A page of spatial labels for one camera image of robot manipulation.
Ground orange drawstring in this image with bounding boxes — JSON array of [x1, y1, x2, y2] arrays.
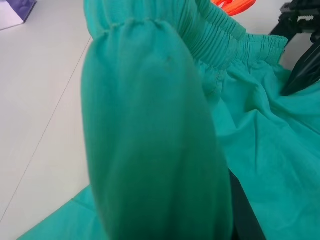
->
[[211, 0, 256, 17]]

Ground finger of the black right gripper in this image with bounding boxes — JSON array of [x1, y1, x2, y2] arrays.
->
[[268, 21, 301, 39], [280, 44, 320, 96]]

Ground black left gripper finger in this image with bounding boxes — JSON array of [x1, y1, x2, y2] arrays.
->
[[228, 172, 266, 240]]

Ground purple and white tissue pack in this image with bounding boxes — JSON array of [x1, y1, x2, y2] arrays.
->
[[0, 0, 39, 32]]

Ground green shorts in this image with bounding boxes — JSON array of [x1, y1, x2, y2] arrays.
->
[[17, 0, 320, 240]]

